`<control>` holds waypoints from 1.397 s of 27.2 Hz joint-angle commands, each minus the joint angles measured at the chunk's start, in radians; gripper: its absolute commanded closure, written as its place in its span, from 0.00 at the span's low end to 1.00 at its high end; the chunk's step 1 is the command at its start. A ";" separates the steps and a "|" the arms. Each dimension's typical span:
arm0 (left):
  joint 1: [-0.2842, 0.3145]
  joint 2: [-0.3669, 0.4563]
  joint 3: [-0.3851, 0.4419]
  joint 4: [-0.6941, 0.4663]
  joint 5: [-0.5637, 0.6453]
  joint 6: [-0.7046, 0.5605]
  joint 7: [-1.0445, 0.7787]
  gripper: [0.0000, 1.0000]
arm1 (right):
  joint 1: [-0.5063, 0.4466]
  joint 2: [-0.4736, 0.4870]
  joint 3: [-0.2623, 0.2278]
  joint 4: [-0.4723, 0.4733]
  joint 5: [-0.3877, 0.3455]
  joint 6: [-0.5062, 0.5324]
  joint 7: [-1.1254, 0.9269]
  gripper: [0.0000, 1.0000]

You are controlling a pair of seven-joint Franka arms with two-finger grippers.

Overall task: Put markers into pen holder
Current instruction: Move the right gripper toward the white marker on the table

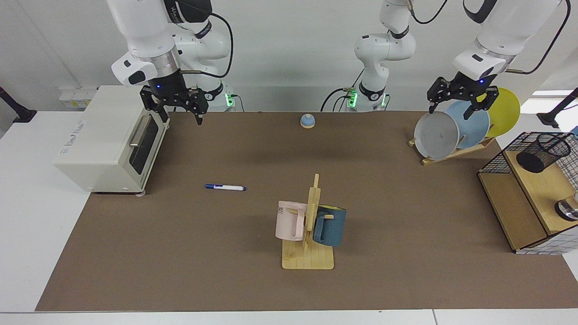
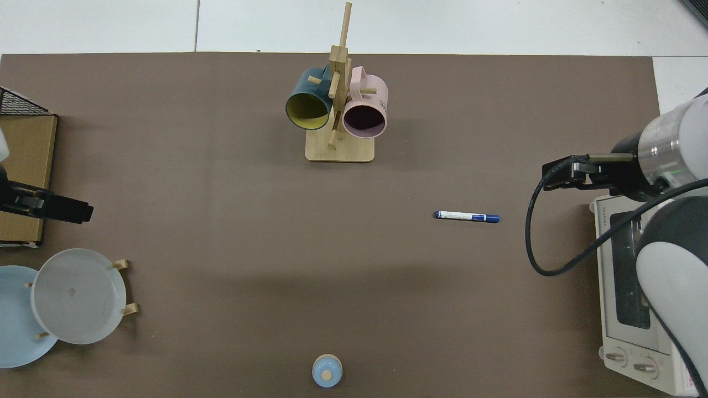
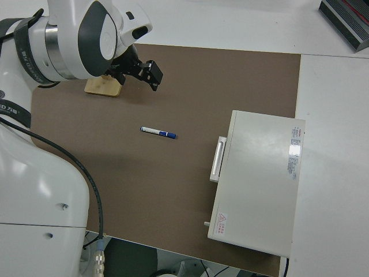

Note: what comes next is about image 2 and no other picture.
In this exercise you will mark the blue and white marker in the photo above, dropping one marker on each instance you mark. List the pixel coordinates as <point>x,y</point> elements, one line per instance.
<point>464,216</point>

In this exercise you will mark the wooden plate rack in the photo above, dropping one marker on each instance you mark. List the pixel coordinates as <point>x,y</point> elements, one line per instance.
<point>120,264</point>

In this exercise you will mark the grey plate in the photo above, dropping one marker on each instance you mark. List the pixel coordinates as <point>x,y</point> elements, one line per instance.
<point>77,296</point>

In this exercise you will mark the light blue plate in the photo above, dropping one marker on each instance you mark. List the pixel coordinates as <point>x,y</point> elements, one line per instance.
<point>14,320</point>

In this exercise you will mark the pale toaster oven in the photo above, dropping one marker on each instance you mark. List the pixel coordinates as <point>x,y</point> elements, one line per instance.
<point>619,331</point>

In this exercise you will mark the dark grey equipment corner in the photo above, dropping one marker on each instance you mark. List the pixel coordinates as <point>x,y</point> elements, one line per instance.
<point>698,10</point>

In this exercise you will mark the pink cup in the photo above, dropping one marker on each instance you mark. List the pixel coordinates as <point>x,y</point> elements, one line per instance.
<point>373,91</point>

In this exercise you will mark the brown table cloth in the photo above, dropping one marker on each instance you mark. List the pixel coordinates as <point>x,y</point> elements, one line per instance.
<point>276,232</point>

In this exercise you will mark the wooden cup stand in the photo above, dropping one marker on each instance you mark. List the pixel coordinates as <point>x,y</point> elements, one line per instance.
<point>340,150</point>

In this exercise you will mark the dark teal cup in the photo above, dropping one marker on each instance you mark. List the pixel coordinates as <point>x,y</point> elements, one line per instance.
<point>304,91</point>

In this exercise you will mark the small blue round bell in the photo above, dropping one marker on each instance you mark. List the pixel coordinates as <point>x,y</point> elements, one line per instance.
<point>327,370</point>

